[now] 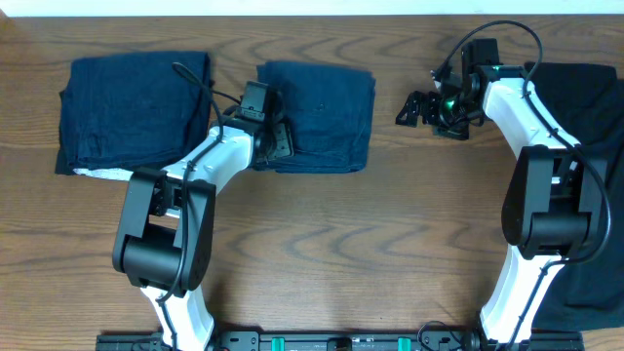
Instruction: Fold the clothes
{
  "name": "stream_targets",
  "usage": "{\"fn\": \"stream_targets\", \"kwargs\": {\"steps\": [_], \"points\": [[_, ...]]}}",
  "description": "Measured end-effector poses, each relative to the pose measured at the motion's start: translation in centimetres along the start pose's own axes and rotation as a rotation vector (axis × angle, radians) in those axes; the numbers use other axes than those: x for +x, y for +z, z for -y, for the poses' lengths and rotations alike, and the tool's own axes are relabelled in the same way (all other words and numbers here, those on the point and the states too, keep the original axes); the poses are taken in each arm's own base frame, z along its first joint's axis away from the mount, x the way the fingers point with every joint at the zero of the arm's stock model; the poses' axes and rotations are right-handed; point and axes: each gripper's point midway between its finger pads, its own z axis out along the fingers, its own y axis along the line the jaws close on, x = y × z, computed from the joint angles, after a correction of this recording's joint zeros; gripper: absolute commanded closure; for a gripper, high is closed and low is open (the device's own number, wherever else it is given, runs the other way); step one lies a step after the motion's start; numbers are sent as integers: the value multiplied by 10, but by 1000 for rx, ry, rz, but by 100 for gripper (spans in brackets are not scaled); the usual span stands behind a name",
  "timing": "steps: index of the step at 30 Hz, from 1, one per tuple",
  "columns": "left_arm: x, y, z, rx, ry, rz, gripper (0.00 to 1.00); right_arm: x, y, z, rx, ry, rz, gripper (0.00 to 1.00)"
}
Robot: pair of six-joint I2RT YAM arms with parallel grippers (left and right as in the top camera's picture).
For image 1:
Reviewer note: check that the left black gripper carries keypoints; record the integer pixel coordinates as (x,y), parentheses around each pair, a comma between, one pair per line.
(281,140)

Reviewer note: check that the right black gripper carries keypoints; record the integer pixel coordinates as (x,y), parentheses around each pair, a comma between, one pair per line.
(430,108)

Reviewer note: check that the blue denim shorts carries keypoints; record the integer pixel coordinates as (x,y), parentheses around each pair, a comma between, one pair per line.
(330,109)

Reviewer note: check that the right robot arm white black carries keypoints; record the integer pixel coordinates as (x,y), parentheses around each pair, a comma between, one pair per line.
(555,212)

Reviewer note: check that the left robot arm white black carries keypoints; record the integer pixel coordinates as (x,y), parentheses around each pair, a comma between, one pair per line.
(165,234)

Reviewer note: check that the folded navy clothes stack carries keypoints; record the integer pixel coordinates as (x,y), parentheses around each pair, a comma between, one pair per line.
(131,110)

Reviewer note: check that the white folded cloth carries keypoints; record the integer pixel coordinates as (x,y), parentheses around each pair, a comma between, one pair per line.
(109,174)

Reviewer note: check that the black garment pile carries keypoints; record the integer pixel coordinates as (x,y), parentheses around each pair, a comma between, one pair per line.
(587,101)

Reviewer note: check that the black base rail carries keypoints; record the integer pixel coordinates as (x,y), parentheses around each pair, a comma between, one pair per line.
(341,342)

